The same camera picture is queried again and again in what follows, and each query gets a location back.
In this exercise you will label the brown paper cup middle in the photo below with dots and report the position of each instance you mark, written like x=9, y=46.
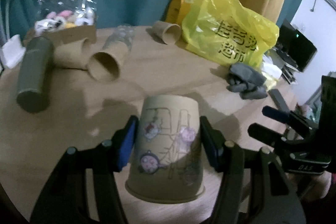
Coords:
x=105, y=65

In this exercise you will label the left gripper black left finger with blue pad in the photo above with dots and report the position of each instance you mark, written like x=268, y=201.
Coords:
x=64, y=199

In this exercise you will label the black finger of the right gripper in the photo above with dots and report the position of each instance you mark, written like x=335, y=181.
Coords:
x=269, y=137
x=301, y=125

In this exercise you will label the yellow plastic shopping bag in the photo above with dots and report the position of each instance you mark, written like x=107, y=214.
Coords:
x=226, y=32

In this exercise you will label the grey glove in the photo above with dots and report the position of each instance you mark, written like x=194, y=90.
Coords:
x=245, y=80

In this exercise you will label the white desk lamp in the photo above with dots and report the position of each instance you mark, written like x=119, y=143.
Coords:
x=17, y=16

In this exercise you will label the brown paper cup near bag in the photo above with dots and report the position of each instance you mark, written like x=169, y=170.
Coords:
x=169, y=33

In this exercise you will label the grey metal tumbler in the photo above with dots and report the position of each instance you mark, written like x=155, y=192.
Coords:
x=33, y=85

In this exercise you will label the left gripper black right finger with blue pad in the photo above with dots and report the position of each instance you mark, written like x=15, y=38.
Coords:
x=272, y=198

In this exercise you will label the printed brown paper cup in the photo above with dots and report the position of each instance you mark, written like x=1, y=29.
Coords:
x=166, y=166

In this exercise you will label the black monitor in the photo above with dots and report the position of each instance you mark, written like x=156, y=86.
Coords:
x=294, y=48

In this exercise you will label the cardboard tray box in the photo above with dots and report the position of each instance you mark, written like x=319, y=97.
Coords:
x=65, y=36

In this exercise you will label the brown paper cup near tumbler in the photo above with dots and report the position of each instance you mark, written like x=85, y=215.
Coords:
x=74, y=55

